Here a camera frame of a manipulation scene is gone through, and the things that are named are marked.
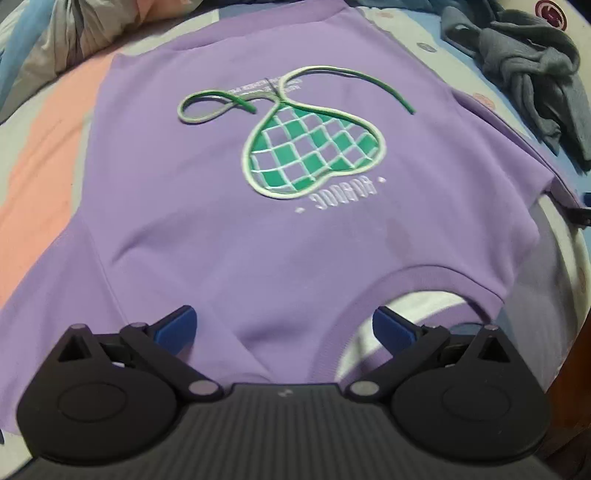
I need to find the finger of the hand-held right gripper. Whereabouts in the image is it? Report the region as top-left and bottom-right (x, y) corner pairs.
(565, 188), (591, 228)

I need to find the white pillow with red emblem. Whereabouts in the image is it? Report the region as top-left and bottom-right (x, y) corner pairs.
(502, 0), (591, 52)

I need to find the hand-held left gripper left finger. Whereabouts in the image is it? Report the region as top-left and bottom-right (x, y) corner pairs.
(56, 305), (225, 400)

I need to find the grey crumpled garment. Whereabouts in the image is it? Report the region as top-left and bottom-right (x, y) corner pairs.
(440, 0), (591, 163)

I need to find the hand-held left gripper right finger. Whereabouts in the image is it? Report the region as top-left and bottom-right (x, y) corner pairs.
(348, 305), (514, 400)

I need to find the purple sweatshirt with green heart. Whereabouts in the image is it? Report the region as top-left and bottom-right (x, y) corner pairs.
(0, 0), (579, 432)

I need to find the crumpled striped duvet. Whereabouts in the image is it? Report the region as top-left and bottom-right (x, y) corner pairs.
(0, 0), (225, 95)

